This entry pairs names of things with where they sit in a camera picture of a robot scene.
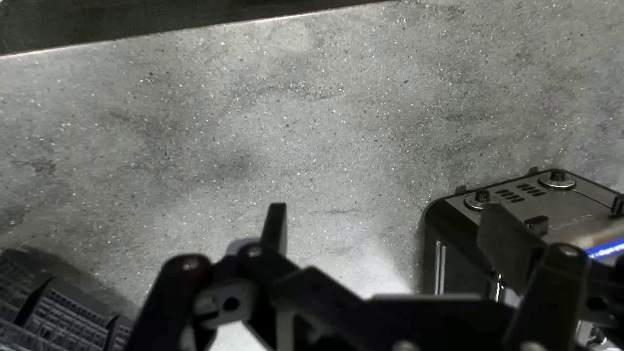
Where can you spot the black kitchen utensil holder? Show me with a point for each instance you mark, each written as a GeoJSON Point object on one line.
{"type": "Point", "coordinates": [50, 306]}

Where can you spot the silver black four-slot toaster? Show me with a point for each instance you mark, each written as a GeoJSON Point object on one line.
{"type": "Point", "coordinates": [518, 216]}

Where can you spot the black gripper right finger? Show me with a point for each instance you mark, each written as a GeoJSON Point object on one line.
{"type": "Point", "coordinates": [509, 243]}

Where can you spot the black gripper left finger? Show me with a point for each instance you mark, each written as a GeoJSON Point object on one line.
{"type": "Point", "coordinates": [275, 230]}

